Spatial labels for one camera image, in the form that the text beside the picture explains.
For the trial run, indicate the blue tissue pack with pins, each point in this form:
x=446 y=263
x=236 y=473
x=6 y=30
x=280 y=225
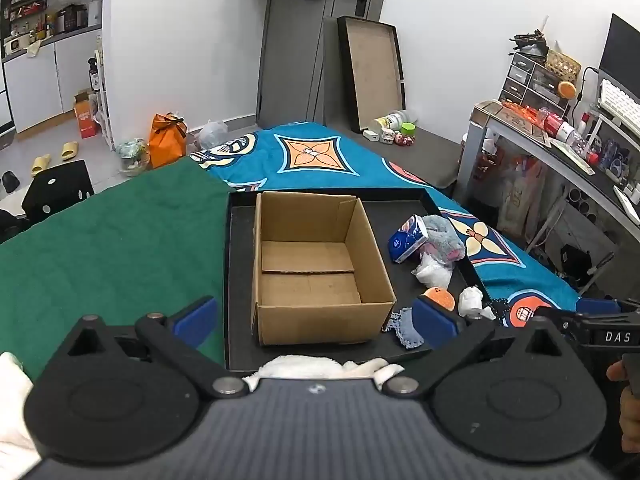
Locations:
x=407 y=239

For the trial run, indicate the white desk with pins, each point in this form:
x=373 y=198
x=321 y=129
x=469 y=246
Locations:
x=491 y=116

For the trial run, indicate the orange paper bag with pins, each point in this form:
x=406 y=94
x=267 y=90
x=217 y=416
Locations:
x=167 y=139

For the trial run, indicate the plush hamburger toy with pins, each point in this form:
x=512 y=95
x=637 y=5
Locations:
x=442 y=297

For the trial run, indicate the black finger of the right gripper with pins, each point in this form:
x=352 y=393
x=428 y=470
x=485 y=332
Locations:
x=597 y=323

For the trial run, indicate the green cloth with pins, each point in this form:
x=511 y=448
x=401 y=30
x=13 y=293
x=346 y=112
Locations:
x=152 y=244

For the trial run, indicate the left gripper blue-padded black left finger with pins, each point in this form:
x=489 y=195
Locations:
x=175 y=339

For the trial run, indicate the white plastic bag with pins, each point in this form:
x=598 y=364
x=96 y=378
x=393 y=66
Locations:
x=212 y=134

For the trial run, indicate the black stitched felt toy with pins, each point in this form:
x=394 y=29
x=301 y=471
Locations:
x=501 y=309

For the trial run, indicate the orange cardboard box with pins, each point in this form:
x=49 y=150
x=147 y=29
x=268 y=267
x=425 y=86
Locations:
x=84 y=108

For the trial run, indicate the black stool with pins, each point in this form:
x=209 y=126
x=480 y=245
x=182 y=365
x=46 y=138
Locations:
x=49 y=195

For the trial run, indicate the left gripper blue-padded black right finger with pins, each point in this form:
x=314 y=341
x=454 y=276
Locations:
x=452 y=341

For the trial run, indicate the grey fluffy plush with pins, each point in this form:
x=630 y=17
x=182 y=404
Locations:
x=442 y=242

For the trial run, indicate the person's hand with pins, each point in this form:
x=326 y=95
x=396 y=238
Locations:
x=629 y=410

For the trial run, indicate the yellow slipper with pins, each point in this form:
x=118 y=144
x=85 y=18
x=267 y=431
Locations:
x=69 y=151
x=40 y=163

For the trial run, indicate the white towel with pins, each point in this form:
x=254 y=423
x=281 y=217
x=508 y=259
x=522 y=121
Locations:
x=311 y=367

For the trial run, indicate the blue patterned blanket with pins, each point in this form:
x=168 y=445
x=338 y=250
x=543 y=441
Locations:
x=307 y=155

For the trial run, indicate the white stuffing bag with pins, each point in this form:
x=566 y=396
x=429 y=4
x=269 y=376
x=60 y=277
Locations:
x=431 y=273

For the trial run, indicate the black framed board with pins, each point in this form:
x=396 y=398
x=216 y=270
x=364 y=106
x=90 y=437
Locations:
x=372 y=70

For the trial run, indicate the grey door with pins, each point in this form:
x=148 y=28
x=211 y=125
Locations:
x=300 y=69

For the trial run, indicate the blue knitted cloth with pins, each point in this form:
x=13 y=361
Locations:
x=400 y=323

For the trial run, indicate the black shallow tray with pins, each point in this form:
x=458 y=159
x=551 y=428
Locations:
x=386 y=209

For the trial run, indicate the brown cardboard box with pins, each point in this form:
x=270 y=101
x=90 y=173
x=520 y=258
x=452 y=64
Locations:
x=318 y=275

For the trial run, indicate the small white soft roll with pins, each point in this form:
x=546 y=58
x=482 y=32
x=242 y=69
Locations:
x=470 y=305

